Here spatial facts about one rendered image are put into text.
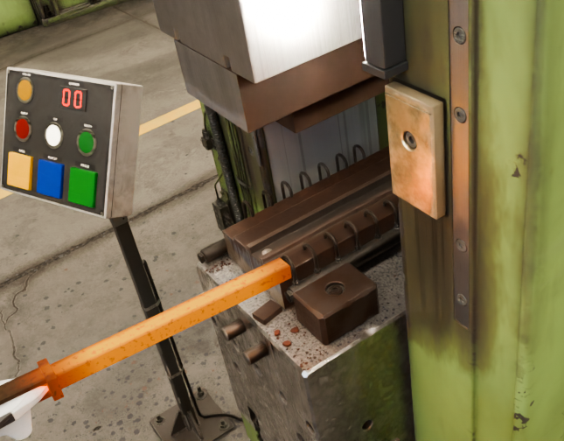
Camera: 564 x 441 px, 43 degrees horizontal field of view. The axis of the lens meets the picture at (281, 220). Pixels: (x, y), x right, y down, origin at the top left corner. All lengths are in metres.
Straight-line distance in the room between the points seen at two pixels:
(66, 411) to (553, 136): 2.01
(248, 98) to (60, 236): 2.37
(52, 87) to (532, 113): 1.10
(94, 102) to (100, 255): 1.64
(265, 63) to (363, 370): 0.55
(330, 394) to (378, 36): 0.61
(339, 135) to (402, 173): 0.55
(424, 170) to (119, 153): 0.77
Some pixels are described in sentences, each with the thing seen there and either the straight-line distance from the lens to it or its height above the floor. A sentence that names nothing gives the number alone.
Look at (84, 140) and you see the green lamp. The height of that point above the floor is 1.09.
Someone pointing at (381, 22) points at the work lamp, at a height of 1.45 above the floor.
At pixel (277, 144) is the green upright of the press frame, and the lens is 1.44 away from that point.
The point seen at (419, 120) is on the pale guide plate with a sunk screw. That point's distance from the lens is 0.92.
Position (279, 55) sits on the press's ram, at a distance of 0.99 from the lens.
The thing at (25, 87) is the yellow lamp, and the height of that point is 1.17.
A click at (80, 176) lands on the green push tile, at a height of 1.03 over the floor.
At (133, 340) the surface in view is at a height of 1.12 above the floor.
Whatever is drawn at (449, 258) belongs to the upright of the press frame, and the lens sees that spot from 1.04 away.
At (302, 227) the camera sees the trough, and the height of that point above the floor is 0.99.
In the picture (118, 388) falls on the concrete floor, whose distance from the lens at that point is 2.54.
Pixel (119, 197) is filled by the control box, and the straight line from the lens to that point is 1.56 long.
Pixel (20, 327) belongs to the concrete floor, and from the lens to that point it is 2.95.
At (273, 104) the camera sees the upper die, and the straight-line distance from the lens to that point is 1.07.
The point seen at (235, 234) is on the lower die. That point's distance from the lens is 1.36.
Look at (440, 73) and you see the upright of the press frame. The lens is 0.89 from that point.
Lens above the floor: 1.78
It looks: 36 degrees down
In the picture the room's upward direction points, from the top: 11 degrees counter-clockwise
